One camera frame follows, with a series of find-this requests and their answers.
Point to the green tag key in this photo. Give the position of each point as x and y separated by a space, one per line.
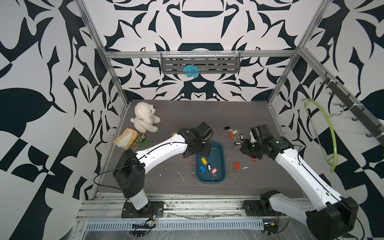
142 141

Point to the dark wall hook rail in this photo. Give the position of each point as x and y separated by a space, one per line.
359 110

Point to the yellow tissue pack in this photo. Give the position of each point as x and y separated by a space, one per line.
126 139

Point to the teal storage box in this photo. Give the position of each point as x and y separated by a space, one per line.
216 168

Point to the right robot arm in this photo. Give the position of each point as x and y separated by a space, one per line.
329 215

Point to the teal scrunchie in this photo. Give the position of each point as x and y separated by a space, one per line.
191 71

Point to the grey slotted wall shelf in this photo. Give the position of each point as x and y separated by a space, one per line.
208 63

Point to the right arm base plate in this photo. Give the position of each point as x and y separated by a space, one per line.
252 207

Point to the white cable duct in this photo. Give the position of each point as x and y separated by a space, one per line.
179 225

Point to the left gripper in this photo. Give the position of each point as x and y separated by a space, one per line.
207 150

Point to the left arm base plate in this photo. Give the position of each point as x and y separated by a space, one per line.
152 208

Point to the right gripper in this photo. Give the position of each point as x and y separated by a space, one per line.
244 148

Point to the white teddy bear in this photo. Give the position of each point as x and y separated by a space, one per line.
145 119

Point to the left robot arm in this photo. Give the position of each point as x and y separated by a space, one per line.
132 167

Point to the blue key tag centre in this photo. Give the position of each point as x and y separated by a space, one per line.
202 169

